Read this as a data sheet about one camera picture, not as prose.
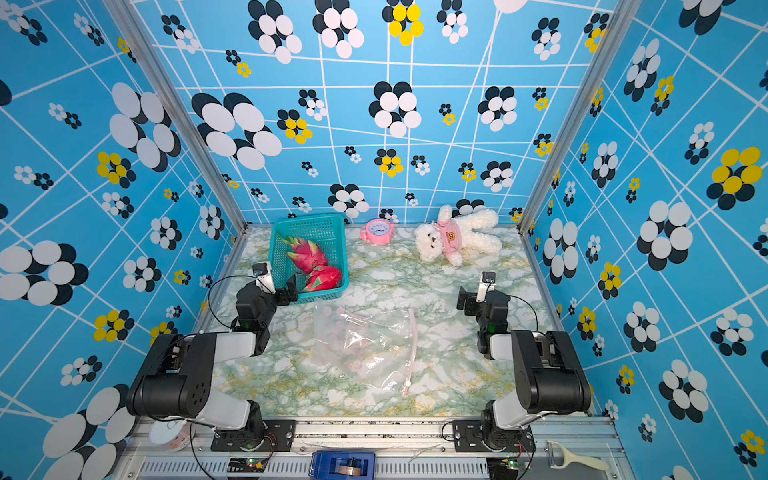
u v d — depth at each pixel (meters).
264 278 0.79
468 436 0.73
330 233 1.15
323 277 0.96
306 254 0.99
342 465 0.68
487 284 0.80
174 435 0.70
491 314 0.72
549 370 0.45
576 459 0.69
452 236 1.05
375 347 0.91
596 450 0.72
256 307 0.71
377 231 1.16
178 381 0.45
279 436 0.74
